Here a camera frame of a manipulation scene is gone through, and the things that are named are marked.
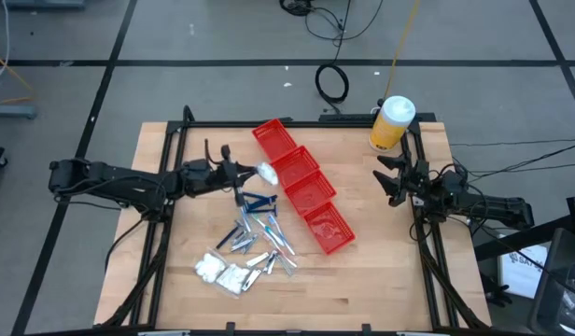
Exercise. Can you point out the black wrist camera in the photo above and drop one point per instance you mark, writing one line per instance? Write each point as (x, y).
(196, 164)
(451, 181)

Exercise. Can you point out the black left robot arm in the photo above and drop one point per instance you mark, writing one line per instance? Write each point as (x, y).
(119, 179)

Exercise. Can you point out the black metal beam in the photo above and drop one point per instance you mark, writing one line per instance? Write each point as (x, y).
(525, 237)

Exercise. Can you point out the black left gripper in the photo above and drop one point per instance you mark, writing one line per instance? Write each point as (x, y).
(224, 175)

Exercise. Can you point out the white printed box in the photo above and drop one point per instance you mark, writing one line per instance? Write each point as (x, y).
(521, 275)

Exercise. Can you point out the yellow wipes canister white lid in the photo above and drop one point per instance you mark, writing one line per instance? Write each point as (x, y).
(390, 126)

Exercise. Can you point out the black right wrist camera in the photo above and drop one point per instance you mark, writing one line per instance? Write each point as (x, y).
(451, 181)

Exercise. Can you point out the black power strip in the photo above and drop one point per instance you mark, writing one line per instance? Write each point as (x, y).
(346, 117)

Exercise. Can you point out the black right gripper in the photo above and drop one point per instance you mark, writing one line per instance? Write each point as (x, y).
(417, 182)

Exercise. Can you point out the cotton balls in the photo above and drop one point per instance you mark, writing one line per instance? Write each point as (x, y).
(267, 173)
(231, 279)
(209, 268)

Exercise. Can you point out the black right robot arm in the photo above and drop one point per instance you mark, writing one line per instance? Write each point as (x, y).
(497, 207)

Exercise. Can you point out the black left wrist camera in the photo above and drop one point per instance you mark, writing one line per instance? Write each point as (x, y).
(196, 164)

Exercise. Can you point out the black storage bin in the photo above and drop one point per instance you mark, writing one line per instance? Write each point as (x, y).
(563, 280)

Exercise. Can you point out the grey metal floor base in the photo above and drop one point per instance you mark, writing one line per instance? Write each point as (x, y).
(12, 112)

